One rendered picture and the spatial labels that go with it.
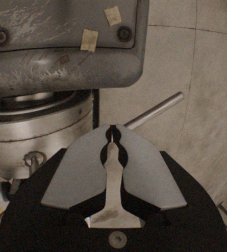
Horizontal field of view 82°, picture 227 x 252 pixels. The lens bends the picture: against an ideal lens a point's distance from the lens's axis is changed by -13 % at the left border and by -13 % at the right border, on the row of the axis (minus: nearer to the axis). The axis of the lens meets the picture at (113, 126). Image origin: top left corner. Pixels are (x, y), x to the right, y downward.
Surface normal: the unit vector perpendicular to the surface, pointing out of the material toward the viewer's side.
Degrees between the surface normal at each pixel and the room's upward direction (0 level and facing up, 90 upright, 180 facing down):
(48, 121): 19
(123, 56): 4
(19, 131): 4
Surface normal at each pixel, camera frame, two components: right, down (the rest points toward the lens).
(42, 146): 0.56, 0.43
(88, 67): 0.30, 0.73
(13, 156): 0.24, 0.48
